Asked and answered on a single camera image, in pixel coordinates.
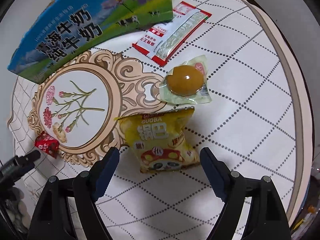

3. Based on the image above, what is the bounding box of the small red snack packet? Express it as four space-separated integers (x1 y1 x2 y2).
34 131 60 159

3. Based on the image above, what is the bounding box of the yellow guoba snack bag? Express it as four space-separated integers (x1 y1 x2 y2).
118 107 200 173

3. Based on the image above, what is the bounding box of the braised egg packet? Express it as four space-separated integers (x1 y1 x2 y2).
159 55 212 105

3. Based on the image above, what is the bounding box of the red white strip snack packet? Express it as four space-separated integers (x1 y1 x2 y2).
132 1 211 67

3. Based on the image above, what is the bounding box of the white diamond pattern blanket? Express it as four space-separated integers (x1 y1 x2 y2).
8 0 313 239

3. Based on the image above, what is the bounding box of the open cardboard milk box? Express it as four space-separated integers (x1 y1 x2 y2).
8 0 173 84

